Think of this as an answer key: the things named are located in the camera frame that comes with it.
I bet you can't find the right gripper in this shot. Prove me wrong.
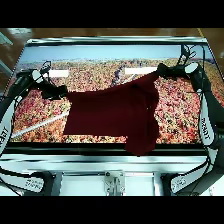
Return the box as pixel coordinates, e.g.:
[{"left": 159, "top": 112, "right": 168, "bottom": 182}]
[{"left": 156, "top": 62, "right": 188, "bottom": 80}]

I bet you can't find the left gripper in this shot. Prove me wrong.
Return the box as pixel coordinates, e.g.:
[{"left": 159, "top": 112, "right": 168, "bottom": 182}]
[{"left": 39, "top": 83, "right": 70, "bottom": 101}]

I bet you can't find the dark red T-shirt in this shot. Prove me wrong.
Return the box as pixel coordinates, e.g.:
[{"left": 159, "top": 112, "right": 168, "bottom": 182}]
[{"left": 62, "top": 71, "right": 162, "bottom": 158}]

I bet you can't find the silver frame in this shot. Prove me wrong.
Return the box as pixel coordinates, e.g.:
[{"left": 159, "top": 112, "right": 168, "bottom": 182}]
[{"left": 0, "top": 35, "right": 224, "bottom": 197}]

